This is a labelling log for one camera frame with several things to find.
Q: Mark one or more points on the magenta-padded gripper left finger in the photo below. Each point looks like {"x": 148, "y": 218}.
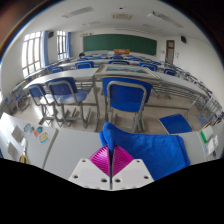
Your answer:
{"x": 90, "y": 171}

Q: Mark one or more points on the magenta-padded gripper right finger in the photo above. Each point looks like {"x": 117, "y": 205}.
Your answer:
{"x": 133, "y": 171}

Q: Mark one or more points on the blue towel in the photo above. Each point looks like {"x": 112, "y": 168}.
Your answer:
{"x": 156, "y": 150}

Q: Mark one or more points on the colourful round sticker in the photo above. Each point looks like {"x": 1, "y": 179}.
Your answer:
{"x": 44, "y": 137}
{"x": 37, "y": 130}
{"x": 27, "y": 127}

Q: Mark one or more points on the small white carton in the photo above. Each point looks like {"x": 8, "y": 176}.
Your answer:
{"x": 209, "y": 147}
{"x": 215, "y": 141}

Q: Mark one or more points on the small white box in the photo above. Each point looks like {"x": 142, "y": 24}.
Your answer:
{"x": 12, "y": 150}
{"x": 16, "y": 133}

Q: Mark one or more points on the green and white pack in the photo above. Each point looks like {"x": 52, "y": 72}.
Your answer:
{"x": 206, "y": 133}

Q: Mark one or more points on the framed picture board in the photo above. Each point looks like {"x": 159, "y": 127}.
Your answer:
{"x": 126, "y": 70}

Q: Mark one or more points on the rows of blue chairs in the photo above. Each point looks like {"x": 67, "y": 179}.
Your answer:
{"x": 84, "y": 65}

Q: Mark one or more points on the orange teacher lectern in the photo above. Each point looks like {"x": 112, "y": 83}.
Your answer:
{"x": 121, "y": 51}

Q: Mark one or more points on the red-brown door with window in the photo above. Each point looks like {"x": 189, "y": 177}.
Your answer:
{"x": 170, "y": 52}

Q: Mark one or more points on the green chalkboard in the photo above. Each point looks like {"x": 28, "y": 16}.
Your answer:
{"x": 120, "y": 44}

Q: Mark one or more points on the blue curtain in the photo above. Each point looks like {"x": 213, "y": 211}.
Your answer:
{"x": 44, "y": 48}
{"x": 68, "y": 45}

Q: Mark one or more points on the tall white-framed window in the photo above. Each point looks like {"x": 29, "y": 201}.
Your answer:
{"x": 61, "y": 45}
{"x": 31, "y": 53}

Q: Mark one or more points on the ceiling light panels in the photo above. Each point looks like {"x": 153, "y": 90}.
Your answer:
{"x": 78, "y": 11}

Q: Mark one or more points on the black wall speaker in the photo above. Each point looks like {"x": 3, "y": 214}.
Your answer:
{"x": 50, "y": 34}
{"x": 183, "y": 39}

